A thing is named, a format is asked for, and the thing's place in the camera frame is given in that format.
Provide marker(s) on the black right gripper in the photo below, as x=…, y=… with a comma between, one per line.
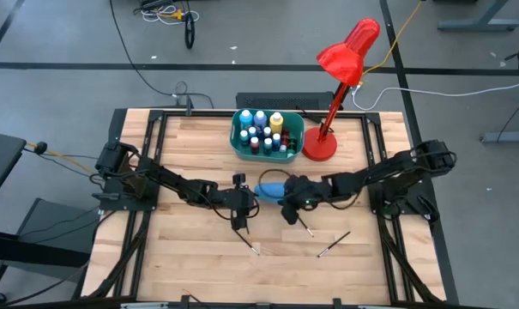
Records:
x=312, y=191

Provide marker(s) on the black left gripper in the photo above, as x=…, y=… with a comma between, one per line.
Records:
x=239, y=201

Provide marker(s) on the blue plastic cup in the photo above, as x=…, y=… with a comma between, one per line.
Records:
x=267, y=193

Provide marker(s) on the gold ferrule black paintbrush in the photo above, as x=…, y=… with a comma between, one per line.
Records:
x=249, y=234

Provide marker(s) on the silver ferrule black paintbrush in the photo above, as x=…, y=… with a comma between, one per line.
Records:
x=307, y=228

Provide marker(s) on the thin black paintbrush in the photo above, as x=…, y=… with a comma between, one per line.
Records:
x=334, y=244
x=189, y=295
x=246, y=241

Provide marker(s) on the small green paint bottle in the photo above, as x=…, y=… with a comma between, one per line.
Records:
x=292, y=143

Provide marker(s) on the small red paint bottle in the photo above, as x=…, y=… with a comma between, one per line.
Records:
x=254, y=145

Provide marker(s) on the small teal paint bottle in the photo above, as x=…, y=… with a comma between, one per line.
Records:
x=268, y=145
x=244, y=136

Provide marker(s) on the small blue paint bottle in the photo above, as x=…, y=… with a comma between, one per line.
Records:
x=252, y=131
x=276, y=140

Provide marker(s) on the small maroon paint bottle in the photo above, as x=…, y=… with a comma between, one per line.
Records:
x=285, y=136

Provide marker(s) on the small dark paint bottle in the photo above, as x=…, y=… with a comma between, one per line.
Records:
x=267, y=131

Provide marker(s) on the large yellow paint bottle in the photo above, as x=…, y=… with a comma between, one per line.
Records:
x=276, y=120

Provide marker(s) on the large light blue paint bottle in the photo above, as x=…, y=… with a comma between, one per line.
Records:
x=245, y=116

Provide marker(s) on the large purple paint bottle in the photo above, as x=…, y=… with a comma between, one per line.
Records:
x=260, y=116

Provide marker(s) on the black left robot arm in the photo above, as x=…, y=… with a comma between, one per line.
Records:
x=169, y=182

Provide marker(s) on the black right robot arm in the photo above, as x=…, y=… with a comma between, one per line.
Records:
x=392, y=171

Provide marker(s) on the teal plastic bin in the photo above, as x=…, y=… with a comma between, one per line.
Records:
x=242, y=155

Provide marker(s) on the black grille box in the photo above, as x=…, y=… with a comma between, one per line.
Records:
x=280, y=101

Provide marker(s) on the red desk lamp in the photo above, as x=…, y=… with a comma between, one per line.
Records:
x=345, y=56

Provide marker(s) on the black cart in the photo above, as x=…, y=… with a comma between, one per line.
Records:
x=49, y=223

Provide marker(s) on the black round plug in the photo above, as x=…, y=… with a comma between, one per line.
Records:
x=40, y=147

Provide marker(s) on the gray desk foot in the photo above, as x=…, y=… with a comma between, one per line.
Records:
x=508, y=137

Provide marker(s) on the gray desk leg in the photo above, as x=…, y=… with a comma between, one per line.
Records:
x=478, y=24

